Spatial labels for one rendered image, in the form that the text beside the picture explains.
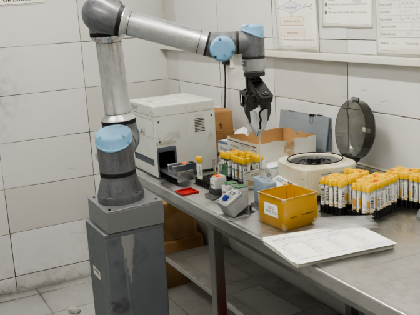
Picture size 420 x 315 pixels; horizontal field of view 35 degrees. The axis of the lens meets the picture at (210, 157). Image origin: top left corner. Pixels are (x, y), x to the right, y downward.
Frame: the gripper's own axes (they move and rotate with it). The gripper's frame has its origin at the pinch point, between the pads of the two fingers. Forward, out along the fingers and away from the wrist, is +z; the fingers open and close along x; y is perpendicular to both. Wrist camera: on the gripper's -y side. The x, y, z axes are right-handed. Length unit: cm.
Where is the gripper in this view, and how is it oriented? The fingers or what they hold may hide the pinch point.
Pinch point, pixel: (259, 132)
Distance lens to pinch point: 222.9
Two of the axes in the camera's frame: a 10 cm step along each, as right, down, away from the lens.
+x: -9.4, 1.2, -3.1
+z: 0.6, 9.7, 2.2
